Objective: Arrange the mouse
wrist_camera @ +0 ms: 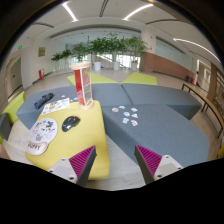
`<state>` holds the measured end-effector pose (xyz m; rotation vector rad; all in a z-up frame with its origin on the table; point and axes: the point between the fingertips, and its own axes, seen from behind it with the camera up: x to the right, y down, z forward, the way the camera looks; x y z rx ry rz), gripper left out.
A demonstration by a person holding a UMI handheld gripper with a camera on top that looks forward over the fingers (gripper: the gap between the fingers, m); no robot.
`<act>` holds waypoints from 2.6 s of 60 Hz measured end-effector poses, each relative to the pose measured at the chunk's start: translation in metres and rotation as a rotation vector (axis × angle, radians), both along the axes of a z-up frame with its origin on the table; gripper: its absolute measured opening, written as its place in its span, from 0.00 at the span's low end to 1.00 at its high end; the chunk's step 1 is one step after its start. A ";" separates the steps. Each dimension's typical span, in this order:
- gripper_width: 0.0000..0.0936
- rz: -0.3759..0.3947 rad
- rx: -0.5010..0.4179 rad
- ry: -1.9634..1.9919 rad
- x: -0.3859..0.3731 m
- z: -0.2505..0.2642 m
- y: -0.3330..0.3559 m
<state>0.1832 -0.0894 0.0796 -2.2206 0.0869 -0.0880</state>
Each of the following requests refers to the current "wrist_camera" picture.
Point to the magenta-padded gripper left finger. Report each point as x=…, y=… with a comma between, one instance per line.
x=80, y=161

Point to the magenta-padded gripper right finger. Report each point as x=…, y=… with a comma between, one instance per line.
x=150, y=161

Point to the black computer mouse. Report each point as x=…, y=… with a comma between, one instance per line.
x=70, y=123

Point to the round white puppy mouse pad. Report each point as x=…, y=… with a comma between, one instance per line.
x=40, y=133

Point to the group of small stickers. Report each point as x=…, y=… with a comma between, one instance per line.
x=134, y=123

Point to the white sticker sheet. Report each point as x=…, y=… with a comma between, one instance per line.
x=56, y=106

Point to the long grey upholstered bench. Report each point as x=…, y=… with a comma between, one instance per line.
x=28, y=113

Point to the dark folded umbrella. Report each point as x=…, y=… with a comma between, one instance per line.
x=43, y=100

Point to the grey cube seat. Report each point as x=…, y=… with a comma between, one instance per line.
x=4, y=126

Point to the lime green angled bench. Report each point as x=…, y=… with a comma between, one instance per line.
x=15, y=106

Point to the red fire extinguisher box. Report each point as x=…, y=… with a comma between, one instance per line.
x=41, y=74

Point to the dark doorway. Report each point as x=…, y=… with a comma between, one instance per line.
x=15, y=76

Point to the group of potted plants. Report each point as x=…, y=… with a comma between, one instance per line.
x=103, y=45

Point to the group of ceiling strip lights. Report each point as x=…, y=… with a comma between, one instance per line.
x=70, y=11

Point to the wooden bench black frame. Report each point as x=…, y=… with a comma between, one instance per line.
x=206, y=100

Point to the brown wall plaque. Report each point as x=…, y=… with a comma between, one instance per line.
x=42, y=51

